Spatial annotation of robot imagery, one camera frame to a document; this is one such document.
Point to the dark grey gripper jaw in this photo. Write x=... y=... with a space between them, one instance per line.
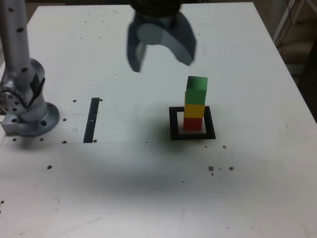
x=133 y=52

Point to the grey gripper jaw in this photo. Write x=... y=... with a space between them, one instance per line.
x=183 y=47

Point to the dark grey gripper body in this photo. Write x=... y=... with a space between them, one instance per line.
x=156 y=19

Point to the green cube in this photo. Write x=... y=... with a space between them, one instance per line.
x=196 y=95

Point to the yellow cube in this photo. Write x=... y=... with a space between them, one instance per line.
x=194 y=111

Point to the red cube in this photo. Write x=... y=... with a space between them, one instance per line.
x=193 y=124

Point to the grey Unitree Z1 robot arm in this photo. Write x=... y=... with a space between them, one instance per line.
x=15 y=37

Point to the black tape square outline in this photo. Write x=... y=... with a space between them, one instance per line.
x=173 y=124

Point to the black tape strip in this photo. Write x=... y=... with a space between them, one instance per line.
x=91 y=121

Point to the white metal frame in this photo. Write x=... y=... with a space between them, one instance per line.
x=280 y=24

